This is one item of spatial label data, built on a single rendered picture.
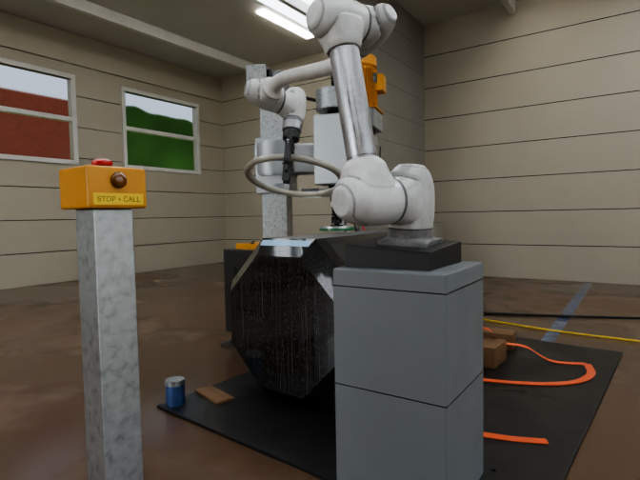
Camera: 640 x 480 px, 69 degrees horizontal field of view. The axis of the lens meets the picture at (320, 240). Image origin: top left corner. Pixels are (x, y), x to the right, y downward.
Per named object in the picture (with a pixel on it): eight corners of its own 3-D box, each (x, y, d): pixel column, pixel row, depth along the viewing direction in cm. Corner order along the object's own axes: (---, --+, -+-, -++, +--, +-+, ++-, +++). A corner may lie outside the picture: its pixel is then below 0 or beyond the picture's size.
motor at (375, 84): (349, 117, 364) (348, 66, 362) (388, 113, 353) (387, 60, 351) (337, 110, 337) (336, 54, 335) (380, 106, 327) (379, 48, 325)
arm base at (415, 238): (447, 241, 170) (447, 226, 169) (426, 249, 151) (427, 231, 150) (400, 237, 179) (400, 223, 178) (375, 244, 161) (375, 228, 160)
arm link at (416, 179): (444, 228, 161) (446, 163, 158) (407, 230, 150) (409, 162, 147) (409, 224, 174) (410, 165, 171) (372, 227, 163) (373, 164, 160)
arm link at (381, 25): (366, 30, 176) (338, 24, 168) (399, -3, 161) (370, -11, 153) (374, 61, 173) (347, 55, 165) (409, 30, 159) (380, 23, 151)
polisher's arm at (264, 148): (249, 175, 338) (248, 140, 337) (259, 179, 372) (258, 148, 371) (350, 172, 332) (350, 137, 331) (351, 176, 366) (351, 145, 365)
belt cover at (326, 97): (351, 139, 367) (351, 118, 366) (383, 137, 359) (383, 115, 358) (308, 115, 277) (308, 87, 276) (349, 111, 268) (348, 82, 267)
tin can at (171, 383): (190, 401, 244) (189, 376, 244) (176, 409, 235) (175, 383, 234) (174, 398, 248) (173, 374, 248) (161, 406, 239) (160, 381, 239)
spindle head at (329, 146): (331, 191, 315) (330, 125, 313) (364, 190, 308) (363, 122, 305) (313, 189, 281) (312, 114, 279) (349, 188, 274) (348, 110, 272)
